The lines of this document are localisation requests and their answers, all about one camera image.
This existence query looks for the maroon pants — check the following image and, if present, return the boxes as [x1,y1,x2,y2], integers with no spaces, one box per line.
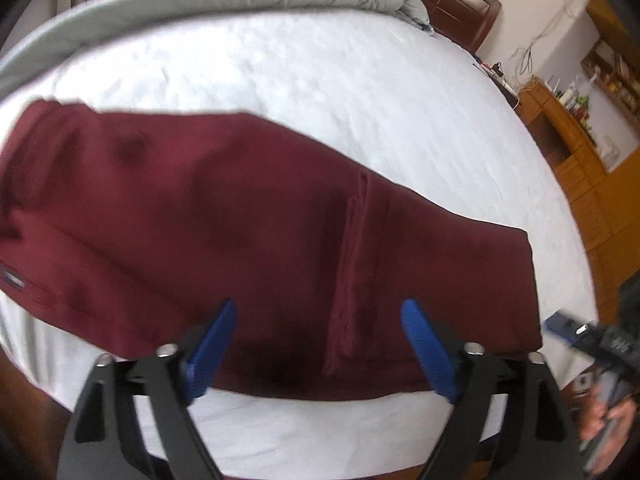
[1,101,541,401]

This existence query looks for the wooden cabinet with shelves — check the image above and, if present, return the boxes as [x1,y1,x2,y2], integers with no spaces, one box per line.
[516,0,639,323]

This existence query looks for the person's right hand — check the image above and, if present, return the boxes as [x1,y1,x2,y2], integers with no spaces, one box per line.
[579,389,638,471]

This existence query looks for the white bed sheet mattress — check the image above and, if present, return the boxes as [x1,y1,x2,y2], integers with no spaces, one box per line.
[1,10,597,479]

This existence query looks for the dark wooden headboard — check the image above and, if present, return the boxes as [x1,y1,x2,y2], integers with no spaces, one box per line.
[421,0,502,54]

